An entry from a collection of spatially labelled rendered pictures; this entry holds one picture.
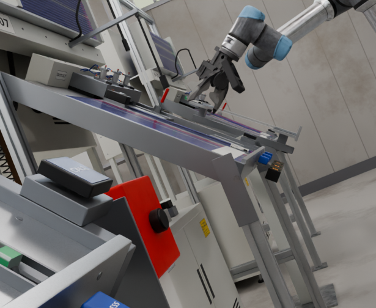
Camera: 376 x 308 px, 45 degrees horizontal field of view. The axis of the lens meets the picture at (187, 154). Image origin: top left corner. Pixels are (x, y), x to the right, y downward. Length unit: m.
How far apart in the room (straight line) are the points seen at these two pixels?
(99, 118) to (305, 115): 4.18
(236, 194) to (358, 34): 4.54
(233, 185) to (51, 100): 0.53
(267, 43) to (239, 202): 0.60
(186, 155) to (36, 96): 0.44
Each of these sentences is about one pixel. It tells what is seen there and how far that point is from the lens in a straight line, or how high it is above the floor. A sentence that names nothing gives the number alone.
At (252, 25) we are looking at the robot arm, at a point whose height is 1.10.
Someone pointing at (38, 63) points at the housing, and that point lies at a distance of 1.52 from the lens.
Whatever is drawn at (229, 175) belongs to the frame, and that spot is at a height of 0.71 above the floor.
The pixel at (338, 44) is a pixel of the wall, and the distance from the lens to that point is 5.42.
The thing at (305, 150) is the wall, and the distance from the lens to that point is 5.21.
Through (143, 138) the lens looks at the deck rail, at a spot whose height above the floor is 0.88.
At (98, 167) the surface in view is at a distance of 1.93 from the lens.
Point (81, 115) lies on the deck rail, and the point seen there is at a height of 1.00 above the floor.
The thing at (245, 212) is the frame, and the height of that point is 0.62.
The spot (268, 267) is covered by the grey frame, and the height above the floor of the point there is 0.48.
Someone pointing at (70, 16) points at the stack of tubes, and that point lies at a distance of 1.82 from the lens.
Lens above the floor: 0.76
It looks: 2 degrees up
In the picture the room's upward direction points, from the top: 22 degrees counter-clockwise
